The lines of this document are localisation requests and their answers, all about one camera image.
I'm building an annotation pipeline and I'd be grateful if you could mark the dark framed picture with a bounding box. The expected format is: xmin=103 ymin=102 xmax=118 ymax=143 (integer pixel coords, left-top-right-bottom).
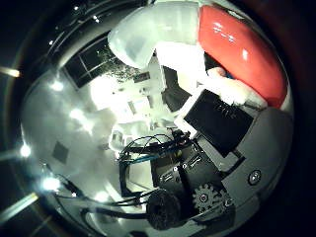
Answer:
xmin=132 ymin=71 xmax=152 ymax=84

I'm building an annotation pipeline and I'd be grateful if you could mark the leafy potted plant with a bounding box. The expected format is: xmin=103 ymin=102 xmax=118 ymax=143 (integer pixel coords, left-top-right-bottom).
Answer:
xmin=98 ymin=45 xmax=141 ymax=83

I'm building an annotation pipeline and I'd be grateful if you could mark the black cable bundle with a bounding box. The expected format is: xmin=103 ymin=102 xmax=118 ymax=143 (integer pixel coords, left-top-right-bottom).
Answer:
xmin=118 ymin=132 xmax=192 ymax=166

